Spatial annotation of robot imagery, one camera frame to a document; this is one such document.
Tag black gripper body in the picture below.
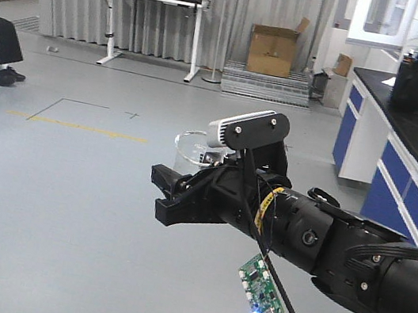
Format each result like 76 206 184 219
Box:
150 141 291 239

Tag clear glass beaker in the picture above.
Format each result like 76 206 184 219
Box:
173 130 231 174

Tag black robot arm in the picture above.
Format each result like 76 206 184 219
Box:
151 143 418 313

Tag green circuit board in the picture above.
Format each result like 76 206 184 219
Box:
238 254 284 313

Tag metal grate platform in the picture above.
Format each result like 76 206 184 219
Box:
220 60 310 109

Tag white standing desk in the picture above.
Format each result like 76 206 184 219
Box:
97 0 210 82

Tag large cardboard box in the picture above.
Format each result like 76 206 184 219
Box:
246 17 310 78

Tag small cardboard box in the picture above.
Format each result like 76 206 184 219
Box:
332 53 353 78

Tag blue white lab counter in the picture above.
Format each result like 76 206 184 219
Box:
332 67 418 246

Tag white fume hood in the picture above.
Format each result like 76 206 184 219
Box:
345 0 418 52

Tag seated person legs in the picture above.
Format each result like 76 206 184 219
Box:
0 17 26 86

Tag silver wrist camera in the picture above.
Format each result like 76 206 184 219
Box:
206 110 291 150

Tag black usb cable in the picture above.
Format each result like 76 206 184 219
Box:
213 147 354 313

